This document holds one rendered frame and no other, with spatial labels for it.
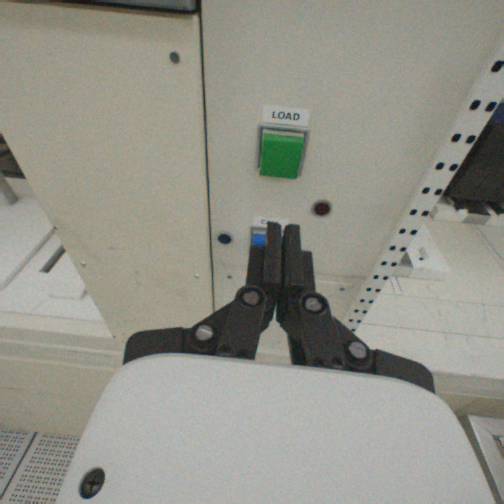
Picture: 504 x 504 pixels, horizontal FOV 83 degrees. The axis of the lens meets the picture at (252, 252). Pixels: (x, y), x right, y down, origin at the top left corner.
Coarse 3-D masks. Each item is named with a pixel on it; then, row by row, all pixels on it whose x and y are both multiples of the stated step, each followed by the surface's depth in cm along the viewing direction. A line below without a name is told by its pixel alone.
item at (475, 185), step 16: (496, 128) 58; (480, 144) 61; (496, 144) 60; (464, 160) 65; (480, 160) 63; (496, 160) 63; (464, 176) 66; (480, 176) 66; (496, 176) 65; (448, 192) 77; (464, 192) 69; (480, 192) 68; (496, 192) 68; (496, 208) 73
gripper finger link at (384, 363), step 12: (384, 360) 10; (396, 360) 10; (408, 360) 10; (372, 372) 10; (384, 372) 10; (396, 372) 10; (408, 372) 10; (420, 372) 10; (420, 384) 10; (432, 384) 10
